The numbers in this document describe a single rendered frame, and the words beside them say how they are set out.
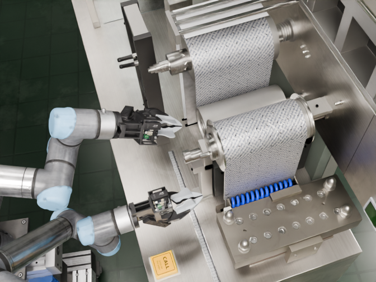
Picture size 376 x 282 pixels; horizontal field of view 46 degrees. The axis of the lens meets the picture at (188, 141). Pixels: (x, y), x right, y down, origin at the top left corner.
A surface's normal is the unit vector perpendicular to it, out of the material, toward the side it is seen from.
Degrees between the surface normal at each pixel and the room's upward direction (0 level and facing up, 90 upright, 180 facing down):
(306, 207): 0
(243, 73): 92
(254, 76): 92
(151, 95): 90
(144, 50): 90
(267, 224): 0
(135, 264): 0
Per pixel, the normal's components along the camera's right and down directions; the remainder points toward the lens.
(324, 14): -0.06, -0.53
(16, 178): 0.18, -0.29
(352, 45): 0.31, 0.80
